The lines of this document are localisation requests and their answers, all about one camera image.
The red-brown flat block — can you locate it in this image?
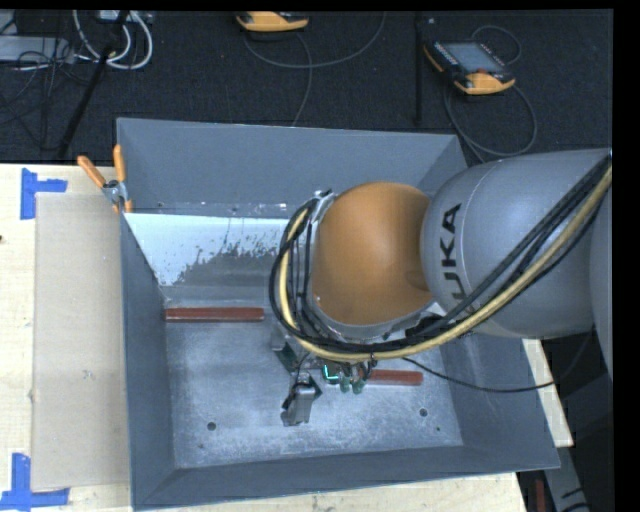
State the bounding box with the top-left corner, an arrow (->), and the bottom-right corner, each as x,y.
366,369 -> 424,388
164,306 -> 266,323

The grey metal bin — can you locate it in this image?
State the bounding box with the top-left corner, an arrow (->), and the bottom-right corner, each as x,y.
115,117 -> 562,512

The pale flat board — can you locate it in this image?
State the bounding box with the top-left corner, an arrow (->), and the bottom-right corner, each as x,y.
30,192 -> 132,494

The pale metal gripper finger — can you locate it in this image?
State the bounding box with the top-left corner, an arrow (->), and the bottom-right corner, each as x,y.
280,382 -> 301,428
294,375 -> 323,426

